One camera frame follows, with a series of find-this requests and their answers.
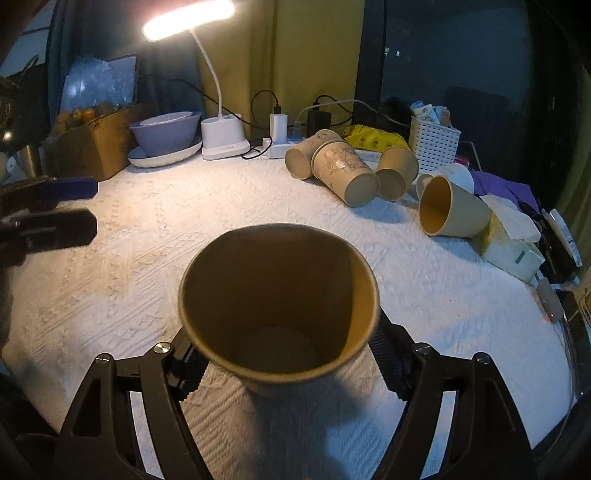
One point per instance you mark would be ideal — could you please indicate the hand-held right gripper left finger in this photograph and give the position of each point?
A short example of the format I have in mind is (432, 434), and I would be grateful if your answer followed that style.
(189, 374)

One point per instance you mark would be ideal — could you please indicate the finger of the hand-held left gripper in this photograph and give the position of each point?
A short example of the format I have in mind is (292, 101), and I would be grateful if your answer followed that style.
(60, 229)
(69, 188)

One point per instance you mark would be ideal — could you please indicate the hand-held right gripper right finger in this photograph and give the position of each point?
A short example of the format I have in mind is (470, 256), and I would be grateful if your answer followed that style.
(390, 364)

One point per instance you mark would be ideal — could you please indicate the plain brown paper cup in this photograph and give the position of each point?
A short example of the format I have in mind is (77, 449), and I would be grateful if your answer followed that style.
(397, 168)
(300, 157)
(461, 207)
(277, 277)

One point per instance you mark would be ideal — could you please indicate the metal cup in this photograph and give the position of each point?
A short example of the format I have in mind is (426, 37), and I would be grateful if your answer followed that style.
(30, 161)

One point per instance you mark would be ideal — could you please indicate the printed brown paper cup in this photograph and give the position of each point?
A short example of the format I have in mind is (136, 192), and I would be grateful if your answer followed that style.
(344, 173)

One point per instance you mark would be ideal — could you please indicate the white cup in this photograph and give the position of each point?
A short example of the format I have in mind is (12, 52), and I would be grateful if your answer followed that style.
(457, 175)

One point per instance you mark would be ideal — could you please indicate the cardboard box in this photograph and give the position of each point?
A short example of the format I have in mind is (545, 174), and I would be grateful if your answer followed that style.
(97, 143)

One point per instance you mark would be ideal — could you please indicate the pile of oranges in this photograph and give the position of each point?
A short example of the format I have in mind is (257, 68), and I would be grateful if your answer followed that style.
(83, 115)

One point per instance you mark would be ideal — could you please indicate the white textured tablecloth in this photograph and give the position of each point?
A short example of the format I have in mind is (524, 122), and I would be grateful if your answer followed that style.
(138, 258)

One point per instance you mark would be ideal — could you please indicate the white plate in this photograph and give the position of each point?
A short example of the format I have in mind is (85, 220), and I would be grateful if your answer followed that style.
(157, 159)

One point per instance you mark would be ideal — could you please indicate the blue plastic bag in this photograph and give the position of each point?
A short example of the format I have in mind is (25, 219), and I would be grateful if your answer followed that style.
(99, 81)

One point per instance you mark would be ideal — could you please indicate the purple bowl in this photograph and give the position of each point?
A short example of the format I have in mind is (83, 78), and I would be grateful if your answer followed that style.
(161, 136)

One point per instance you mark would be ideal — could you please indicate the yellow tissue box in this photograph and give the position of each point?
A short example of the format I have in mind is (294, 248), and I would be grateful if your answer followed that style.
(508, 256)

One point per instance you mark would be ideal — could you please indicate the white desk lamp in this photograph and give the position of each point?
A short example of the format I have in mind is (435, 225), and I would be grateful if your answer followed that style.
(224, 138)

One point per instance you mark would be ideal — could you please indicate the small white device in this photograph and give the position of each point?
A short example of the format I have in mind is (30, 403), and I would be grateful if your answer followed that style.
(550, 300)

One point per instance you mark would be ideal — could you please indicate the white tissue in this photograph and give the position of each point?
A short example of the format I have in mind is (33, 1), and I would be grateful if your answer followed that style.
(512, 219)

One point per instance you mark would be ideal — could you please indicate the purple cloth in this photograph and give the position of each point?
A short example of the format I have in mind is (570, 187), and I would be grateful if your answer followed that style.
(498, 184)

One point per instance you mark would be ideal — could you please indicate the white charger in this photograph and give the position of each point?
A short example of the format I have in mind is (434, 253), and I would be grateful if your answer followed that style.
(279, 127)

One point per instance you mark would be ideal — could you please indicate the white power strip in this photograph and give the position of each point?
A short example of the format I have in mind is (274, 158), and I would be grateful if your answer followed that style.
(288, 146)

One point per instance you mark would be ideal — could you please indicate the white plastic basket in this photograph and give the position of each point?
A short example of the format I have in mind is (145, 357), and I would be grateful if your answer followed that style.
(434, 145)

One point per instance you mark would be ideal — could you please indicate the yellow snack packet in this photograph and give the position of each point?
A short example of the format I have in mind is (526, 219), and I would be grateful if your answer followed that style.
(374, 137)

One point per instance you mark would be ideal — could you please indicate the black power adapter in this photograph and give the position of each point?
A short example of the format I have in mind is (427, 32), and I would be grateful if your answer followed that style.
(320, 121)

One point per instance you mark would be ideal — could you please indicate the bunch of small sachets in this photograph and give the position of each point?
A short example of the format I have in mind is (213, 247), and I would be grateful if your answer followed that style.
(429, 112)

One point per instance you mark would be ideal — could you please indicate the yellow curtain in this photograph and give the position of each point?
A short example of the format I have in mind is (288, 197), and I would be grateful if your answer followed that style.
(314, 55)

